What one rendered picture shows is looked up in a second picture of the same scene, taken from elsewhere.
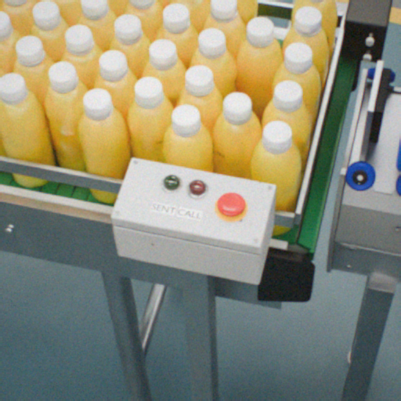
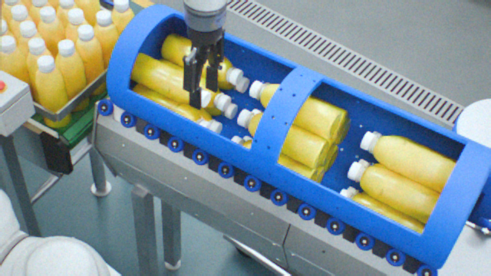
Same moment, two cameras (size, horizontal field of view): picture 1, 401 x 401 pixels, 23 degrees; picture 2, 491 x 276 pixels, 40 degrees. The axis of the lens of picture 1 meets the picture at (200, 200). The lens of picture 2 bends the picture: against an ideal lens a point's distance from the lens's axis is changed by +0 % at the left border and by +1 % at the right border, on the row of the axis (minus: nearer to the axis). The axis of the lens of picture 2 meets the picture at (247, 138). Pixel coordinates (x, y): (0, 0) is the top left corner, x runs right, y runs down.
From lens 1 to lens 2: 87 cm
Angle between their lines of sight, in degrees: 10
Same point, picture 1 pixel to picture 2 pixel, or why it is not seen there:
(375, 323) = (140, 218)
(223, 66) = (51, 28)
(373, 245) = (112, 152)
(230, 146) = (30, 67)
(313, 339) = not seen: hidden behind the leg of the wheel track
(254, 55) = (69, 27)
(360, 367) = (141, 251)
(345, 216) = (99, 131)
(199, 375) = (16, 208)
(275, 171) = (41, 83)
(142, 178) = not seen: outside the picture
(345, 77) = not seen: hidden behind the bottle
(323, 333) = (159, 243)
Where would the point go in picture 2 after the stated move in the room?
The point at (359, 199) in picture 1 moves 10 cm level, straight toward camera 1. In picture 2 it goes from (105, 122) to (80, 146)
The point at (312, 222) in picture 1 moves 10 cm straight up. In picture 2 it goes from (78, 128) to (73, 102)
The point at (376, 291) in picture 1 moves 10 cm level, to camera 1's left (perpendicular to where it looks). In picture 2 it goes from (134, 194) to (103, 186)
